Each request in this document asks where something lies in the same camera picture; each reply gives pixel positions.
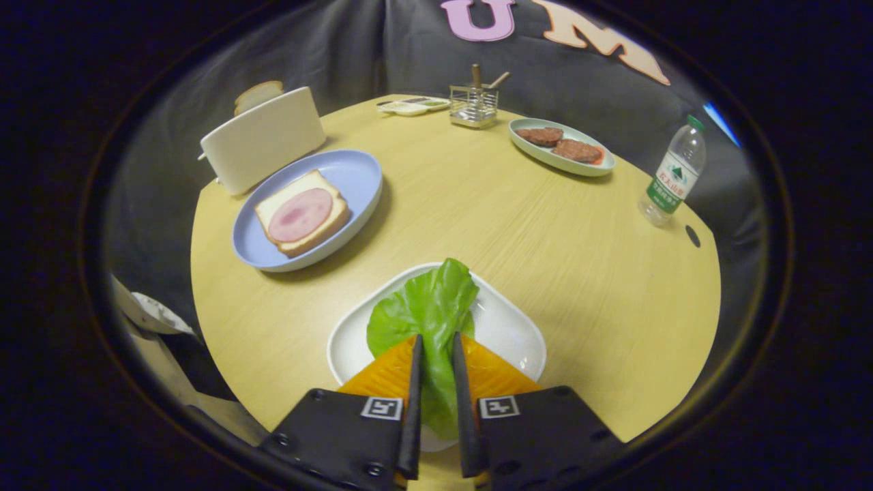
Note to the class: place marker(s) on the pale green plate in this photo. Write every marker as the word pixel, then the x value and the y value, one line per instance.
pixel 528 151

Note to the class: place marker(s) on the light wooden utensil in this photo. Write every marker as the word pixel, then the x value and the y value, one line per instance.
pixel 498 80

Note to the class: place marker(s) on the bread slice in toaster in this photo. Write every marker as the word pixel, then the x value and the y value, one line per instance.
pixel 258 94

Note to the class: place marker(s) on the white plate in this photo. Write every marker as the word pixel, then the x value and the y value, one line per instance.
pixel 505 334

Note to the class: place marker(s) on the pink ham slice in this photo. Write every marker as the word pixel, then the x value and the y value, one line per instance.
pixel 300 215

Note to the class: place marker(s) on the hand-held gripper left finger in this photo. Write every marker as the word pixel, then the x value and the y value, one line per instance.
pixel 415 423

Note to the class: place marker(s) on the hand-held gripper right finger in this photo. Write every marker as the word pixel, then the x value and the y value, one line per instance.
pixel 466 429

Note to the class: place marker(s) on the white toaster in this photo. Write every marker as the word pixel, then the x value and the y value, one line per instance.
pixel 262 140

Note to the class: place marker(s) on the white chair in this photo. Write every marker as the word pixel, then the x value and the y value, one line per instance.
pixel 160 315

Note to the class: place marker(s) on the brown meat patty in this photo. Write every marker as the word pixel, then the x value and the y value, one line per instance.
pixel 540 136
pixel 576 151

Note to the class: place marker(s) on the bread slice with crust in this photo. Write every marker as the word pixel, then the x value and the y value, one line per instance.
pixel 300 186

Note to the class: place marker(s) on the white divided seasoning tray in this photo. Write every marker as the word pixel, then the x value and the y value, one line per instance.
pixel 409 108

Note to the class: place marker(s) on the dark wooden utensil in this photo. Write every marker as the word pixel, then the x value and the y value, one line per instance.
pixel 476 75

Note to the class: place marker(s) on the green lettuce leaf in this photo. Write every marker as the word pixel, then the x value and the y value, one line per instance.
pixel 423 307

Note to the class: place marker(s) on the blue plate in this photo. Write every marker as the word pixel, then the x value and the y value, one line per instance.
pixel 354 177

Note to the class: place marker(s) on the clear water bottle green label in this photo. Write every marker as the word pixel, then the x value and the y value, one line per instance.
pixel 672 181

